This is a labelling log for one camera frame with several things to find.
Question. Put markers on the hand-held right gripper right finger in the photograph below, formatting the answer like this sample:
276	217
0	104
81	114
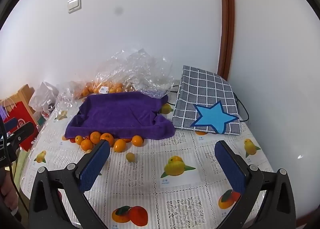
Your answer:
231	169

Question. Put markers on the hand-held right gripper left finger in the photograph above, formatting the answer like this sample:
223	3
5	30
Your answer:
96	166

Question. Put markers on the orange mandarin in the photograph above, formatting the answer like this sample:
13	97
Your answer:
86	144
137	141
95	137
79	140
108	136

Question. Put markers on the oval orange kumquat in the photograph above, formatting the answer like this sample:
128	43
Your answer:
120	145

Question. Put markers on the small green round fruit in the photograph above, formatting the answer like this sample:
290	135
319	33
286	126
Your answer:
130	157

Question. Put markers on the purple towel-lined tray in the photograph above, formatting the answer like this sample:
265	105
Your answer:
117	114

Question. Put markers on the red paper bag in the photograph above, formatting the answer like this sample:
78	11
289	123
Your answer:
22	111

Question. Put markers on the white plastic bag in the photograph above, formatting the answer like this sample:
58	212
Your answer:
42	96

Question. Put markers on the small clear plastic bag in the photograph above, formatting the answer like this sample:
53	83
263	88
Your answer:
66	96

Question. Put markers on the fruit print lace tablecloth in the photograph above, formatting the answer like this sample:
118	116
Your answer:
150	194

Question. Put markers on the heap of bagged mandarins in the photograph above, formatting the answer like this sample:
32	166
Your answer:
87	89

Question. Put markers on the grey checkered pouch blue star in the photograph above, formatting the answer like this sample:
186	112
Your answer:
200	89

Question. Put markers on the large clear plastic bag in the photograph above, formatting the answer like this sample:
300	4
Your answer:
140	69

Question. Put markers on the white wall light switch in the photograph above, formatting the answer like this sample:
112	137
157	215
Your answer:
74	4

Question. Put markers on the brown wooden door frame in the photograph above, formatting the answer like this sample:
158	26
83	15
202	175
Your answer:
226	19

